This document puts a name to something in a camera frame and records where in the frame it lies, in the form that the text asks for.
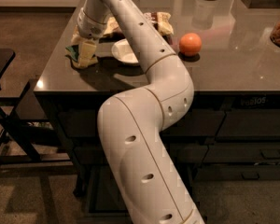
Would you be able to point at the top right drawer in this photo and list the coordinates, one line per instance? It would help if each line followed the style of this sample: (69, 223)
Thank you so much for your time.
(250, 125)

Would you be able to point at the middle right drawer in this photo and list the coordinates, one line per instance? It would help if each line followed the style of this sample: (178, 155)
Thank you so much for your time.
(243, 153)

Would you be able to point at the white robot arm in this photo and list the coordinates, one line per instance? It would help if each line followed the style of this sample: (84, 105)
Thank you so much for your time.
(130, 122)

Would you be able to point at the dark wooden chair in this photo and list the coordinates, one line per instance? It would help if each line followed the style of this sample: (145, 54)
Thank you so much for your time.
(22, 120)

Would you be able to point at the orange fruit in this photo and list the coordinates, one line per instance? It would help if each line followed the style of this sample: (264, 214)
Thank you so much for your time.
(190, 44)

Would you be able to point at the brown chip bag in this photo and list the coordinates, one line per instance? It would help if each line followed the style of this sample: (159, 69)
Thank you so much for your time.
(159, 20)

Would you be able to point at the open bottom left drawer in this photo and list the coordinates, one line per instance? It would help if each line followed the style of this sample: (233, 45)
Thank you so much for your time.
(104, 204)

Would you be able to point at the middle left drawer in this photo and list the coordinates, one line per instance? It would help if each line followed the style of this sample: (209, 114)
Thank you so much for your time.
(180, 152)

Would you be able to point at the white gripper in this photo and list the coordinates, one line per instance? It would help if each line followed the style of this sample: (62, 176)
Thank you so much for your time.
(90, 28)

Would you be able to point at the bottom right drawer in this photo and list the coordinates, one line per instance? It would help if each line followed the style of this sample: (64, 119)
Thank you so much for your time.
(243, 173)

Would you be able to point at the top left drawer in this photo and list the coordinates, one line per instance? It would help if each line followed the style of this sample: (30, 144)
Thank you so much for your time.
(197, 122)

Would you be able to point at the green and yellow sponge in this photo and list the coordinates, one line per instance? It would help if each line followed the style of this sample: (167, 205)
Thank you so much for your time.
(72, 54)

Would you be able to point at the white paper bowl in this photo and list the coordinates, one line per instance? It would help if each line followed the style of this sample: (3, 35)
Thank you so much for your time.
(122, 52)

